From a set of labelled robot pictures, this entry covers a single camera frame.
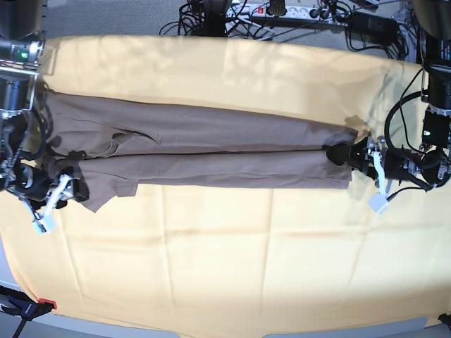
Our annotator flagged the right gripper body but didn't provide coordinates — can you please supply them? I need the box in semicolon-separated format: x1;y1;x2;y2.
17;165;74;211

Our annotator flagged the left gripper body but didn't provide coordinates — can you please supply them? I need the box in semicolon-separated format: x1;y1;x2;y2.
354;137;408;181

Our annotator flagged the brown T-shirt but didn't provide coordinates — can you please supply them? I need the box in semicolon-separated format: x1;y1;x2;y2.
39;91;357;211

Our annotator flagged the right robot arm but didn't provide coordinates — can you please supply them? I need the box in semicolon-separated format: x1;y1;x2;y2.
1;1;89;212

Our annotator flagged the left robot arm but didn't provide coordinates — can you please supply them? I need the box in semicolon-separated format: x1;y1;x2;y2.
326;1;450;192

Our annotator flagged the blue red bar clamp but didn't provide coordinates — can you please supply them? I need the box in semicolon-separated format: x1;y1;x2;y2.
1;286;57;338

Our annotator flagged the yellow table cloth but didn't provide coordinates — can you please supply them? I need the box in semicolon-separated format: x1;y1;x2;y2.
1;36;450;337

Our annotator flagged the black power adapter box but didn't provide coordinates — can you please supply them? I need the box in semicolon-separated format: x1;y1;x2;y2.
348;12;399;38

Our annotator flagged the white power strip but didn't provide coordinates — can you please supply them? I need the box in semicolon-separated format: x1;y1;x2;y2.
225;4;353;23

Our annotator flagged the black clamp at right edge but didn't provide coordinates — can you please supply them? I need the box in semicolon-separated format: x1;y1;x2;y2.
438;313;451;330

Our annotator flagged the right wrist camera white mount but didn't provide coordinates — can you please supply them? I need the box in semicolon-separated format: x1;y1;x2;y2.
18;175;70;234

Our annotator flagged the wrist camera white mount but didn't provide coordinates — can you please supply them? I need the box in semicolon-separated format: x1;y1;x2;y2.
18;175;70;234
367;136;393;215

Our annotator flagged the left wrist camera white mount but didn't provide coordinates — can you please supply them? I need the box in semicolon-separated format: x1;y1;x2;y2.
367;136;393;215

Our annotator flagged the black cable bundle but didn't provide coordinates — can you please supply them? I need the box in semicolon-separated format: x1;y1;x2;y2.
158;0;279;42

